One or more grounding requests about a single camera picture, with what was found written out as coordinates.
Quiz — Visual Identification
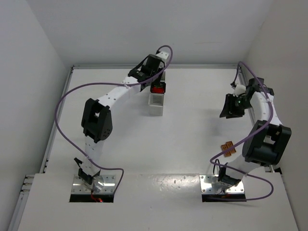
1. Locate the red white flower lego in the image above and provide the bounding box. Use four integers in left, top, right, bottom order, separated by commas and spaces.
151, 87, 165, 94

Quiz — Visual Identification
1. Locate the orange lego plate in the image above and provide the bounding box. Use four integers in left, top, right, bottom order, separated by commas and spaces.
224, 149, 236, 157
221, 141, 236, 153

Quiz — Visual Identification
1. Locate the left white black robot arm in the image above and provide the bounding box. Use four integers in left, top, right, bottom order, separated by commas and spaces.
75, 51, 171, 186

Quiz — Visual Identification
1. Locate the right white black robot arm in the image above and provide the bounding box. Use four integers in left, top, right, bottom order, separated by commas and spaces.
218, 77, 292, 187

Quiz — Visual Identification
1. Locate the far white slatted container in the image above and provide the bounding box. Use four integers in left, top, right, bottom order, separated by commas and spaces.
160, 72, 166, 82

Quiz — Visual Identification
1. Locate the white slatted container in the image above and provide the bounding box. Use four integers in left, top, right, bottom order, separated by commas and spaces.
148, 93, 164, 116
160, 72, 166, 82

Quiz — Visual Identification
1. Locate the near black slatted container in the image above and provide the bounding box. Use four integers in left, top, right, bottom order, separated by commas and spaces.
150, 82, 166, 94

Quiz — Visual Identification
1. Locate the near white slatted container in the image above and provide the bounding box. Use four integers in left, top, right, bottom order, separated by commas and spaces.
148, 93, 164, 116

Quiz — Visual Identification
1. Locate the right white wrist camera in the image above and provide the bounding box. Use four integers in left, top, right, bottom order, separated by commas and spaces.
231, 82, 246, 97

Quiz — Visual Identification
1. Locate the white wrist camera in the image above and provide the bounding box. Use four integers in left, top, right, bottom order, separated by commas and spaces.
156, 51, 170, 63
231, 82, 246, 97

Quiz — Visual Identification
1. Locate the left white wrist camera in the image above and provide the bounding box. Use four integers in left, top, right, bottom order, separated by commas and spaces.
156, 51, 170, 63

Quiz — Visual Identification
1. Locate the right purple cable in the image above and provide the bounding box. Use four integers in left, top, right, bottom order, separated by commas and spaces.
208, 61, 275, 201

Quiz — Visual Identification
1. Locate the purple cable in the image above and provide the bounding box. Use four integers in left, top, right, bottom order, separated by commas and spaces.
208, 61, 275, 201
54, 45, 174, 193

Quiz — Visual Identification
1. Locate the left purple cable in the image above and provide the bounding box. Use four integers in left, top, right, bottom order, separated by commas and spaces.
54, 45, 174, 193

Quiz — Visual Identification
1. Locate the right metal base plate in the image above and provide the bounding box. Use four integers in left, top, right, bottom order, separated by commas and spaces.
199, 175, 245, 195

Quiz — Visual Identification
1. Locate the metal base plate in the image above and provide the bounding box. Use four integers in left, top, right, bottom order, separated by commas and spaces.
71, 175, 116, 194
199, 175, 245, 195

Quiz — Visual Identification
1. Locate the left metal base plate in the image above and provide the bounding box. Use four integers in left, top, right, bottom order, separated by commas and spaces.
71, 175, 116, 194

